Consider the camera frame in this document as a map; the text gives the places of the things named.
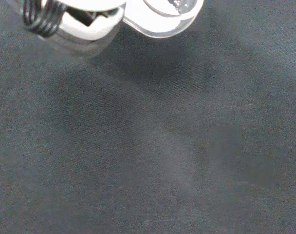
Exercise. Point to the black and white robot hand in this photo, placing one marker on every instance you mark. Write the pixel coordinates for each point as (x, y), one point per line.
(89, 26)

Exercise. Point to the black bench cloth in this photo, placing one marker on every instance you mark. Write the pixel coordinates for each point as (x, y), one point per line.
(148, 146)

